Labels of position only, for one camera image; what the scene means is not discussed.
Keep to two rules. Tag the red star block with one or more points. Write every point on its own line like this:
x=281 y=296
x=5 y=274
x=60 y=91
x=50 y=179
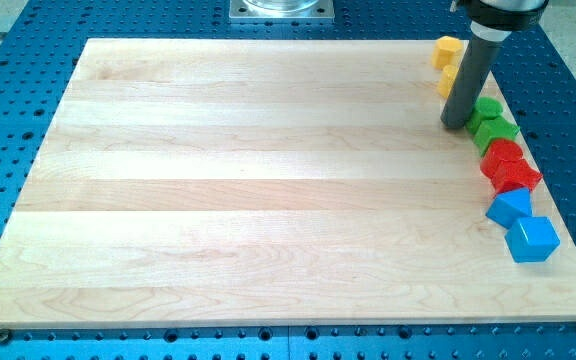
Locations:
x=514 y=175

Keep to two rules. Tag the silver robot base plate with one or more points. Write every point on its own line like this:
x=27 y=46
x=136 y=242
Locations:
x=267 y=10

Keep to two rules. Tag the blue cube block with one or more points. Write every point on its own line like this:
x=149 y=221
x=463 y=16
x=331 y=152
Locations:
x=532 y=239

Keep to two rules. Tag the blue triangle block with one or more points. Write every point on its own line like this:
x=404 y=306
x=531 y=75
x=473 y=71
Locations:
x=509 y=206

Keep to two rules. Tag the left board screw stop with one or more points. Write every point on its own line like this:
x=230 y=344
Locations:
x=6 y=336

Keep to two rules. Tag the green star block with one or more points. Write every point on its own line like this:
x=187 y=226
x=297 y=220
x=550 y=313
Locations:
x=494 y=129

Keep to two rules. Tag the green circle block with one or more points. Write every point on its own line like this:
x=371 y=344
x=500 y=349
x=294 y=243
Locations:
x=485 y=108

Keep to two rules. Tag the yellow hexagon block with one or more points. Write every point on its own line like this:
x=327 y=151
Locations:
x=447 y=51

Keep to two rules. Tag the black robot wrist flange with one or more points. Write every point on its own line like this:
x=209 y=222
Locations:
x=505 y=15

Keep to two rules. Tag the light wooden board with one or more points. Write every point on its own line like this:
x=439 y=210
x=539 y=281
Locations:
x=188 y=183

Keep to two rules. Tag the red circle block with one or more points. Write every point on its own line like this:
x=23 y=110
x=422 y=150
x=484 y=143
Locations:
x=499 y=151

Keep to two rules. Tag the yellow rounded block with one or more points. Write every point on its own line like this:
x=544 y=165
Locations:
x=447 y=80

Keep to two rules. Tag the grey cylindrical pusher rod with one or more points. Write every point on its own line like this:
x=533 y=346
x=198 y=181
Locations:
x=478 y=58

